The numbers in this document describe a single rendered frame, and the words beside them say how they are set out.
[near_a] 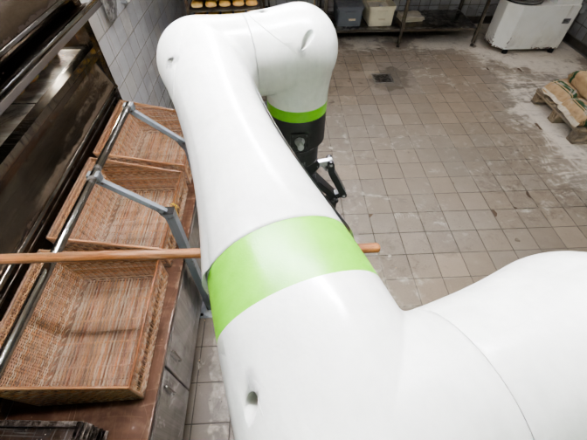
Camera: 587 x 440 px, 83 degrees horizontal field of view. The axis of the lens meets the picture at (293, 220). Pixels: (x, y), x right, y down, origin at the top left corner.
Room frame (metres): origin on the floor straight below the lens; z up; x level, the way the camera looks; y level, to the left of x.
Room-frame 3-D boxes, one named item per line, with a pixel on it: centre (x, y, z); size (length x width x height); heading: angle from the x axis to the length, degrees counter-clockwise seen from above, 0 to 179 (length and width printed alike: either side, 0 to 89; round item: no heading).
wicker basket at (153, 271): (0.55, 0.83, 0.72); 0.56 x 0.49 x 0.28; 4
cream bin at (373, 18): (5.17, -1.16, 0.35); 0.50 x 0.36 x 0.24; 4
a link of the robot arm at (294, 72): (0.47, 0.00, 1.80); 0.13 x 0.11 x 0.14; 110
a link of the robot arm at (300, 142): (0.46, -0.01, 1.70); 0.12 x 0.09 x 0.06; 5
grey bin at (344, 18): (5.15, -0.74, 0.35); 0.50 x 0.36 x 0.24; 3
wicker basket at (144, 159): (1.74, 0.89, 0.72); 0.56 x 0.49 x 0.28; 4
